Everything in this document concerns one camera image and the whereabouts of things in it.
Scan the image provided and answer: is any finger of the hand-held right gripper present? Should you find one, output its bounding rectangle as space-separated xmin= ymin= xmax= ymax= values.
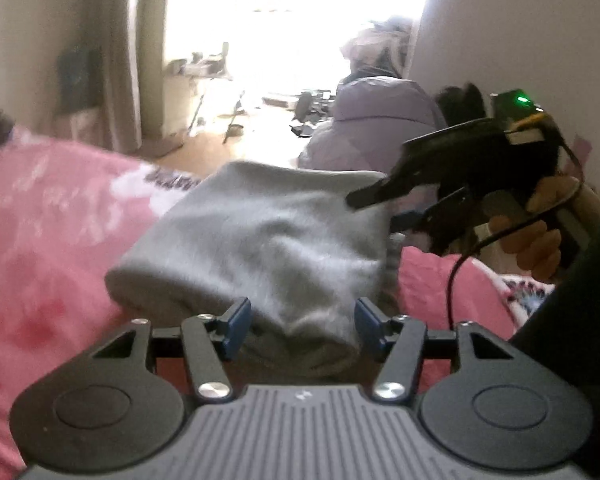
xmin=346 ymin=172 xmax=431 ymax=209
xmin=391 ymin=187 xmax=473 ymax=235

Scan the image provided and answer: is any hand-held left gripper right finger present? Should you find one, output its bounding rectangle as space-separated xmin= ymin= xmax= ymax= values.
xmin=355 ymin=296 xmax=516 ymax=403

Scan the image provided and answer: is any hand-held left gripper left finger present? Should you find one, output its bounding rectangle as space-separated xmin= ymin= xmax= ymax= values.
xmin=92 ymin=296 xmax=253 ymax=403

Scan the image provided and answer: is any grey sweatshirt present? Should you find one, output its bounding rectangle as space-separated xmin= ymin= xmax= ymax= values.
xmin=104 ymin=160 xmax=403 ymax=378

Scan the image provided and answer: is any person's right hand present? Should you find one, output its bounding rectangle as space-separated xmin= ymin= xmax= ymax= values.
xmin=487 ymin=176 xmax=581 ymax=282

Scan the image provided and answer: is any dark cloth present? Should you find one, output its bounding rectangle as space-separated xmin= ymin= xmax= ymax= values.
xmin=437 ymin=82 xmax=485 ymax=126

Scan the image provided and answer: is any lavender floral quilt bundle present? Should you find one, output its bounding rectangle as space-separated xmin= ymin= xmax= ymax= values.
xmin=297 ymin=76 xmax=448 ymax=181

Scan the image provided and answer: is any wheelchair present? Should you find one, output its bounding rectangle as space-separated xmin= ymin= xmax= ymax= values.
xmin=290 ymin=89 xmax=338 ymax=138

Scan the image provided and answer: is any pile of bedding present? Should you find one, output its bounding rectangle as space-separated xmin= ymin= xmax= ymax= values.
xmin=340 ymin=15 xmax=416 ymax=81

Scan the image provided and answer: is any pink floral bedsheet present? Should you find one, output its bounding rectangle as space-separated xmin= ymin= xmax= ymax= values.
xmin=0 ymin=127 xmax=556 ymax=471

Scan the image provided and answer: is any folding table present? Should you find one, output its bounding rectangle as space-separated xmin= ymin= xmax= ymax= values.
xmin=165 ymin=42 xmax=246 ymax=143

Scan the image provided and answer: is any beige curtain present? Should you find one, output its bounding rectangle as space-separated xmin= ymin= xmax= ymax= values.
xmin=100 ymin=0 xmax=173 ymax=156

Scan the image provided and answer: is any black cable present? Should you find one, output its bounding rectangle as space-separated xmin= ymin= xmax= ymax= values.
xmin=446 ymin=192 xmax=583 ymax=332

